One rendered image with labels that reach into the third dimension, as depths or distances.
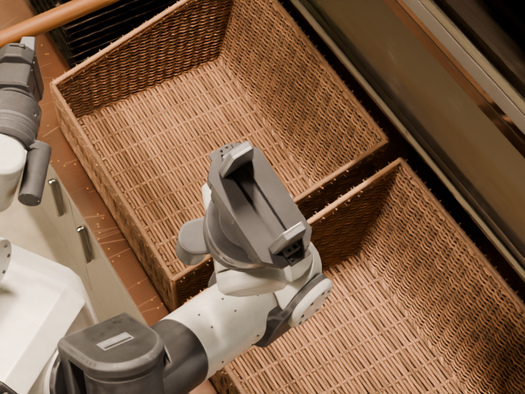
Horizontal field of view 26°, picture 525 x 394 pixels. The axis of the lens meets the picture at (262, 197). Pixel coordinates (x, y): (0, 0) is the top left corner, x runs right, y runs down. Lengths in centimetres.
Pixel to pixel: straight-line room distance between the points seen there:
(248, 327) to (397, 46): 80
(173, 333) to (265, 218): 33
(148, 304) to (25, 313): 94
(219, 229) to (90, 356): 25
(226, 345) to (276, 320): 9
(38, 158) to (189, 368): 52
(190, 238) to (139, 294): 112
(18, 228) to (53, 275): 173
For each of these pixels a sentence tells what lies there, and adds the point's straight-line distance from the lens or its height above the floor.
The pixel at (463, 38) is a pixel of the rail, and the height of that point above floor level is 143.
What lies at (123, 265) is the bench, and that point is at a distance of 231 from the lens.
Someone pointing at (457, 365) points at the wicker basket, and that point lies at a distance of 218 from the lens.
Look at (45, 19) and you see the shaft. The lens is 187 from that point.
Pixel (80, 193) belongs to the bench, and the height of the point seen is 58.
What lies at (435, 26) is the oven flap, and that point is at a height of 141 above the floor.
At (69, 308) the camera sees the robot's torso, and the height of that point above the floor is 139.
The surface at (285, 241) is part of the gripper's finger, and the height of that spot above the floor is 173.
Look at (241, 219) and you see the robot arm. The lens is 102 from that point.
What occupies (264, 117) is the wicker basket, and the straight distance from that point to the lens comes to 248.
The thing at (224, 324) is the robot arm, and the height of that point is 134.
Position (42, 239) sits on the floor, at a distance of 306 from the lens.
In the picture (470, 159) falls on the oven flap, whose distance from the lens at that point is 195.
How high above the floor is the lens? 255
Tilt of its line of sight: 56 degrees down
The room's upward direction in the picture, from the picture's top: straight up
